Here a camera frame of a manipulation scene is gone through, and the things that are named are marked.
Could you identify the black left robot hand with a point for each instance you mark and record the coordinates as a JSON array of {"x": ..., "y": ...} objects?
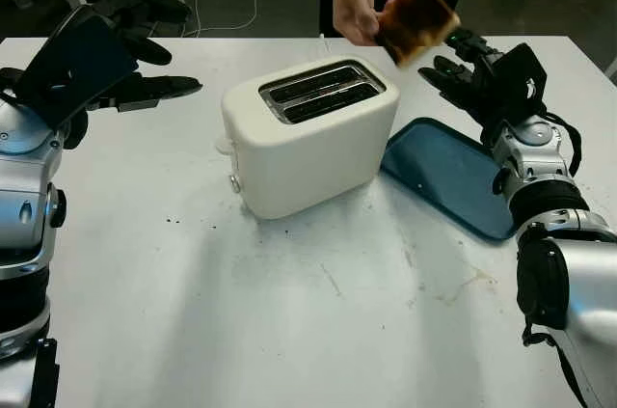
[{"x": 67, "y": 70}]

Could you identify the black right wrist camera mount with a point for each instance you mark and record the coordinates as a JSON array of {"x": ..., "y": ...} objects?
[{"x": 491, "y": 135}]

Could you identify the blue rectangular tray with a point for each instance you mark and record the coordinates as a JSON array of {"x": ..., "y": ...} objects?
[{"x": 443, "y": 176}]

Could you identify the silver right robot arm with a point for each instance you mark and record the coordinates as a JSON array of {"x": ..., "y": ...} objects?
[{"x": 578, "y": 273}]

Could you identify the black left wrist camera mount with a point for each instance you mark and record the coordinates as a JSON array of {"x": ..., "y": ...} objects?
[{"x": 74, "y": 130}]

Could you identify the white two-slot toaster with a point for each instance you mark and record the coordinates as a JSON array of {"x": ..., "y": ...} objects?
[{"x": 313, "y": 162}]

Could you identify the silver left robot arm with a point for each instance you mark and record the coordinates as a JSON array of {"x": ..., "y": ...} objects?
[{"x": 24, "y": 205}]

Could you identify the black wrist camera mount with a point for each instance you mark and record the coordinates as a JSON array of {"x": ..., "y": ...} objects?
[
  {"x": 491, "y": 135},
  {"x": 74, "y": 130}
]

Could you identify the person's bare right hand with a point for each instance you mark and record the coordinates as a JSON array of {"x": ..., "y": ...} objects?
[{"x": 354, "y": 19}]

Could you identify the browned toast slice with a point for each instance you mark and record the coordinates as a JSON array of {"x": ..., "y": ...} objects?
[{"x": 417, "y": 17}]

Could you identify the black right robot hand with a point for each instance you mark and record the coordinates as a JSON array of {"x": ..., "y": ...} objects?
[{"x": 511, "y": 85}]

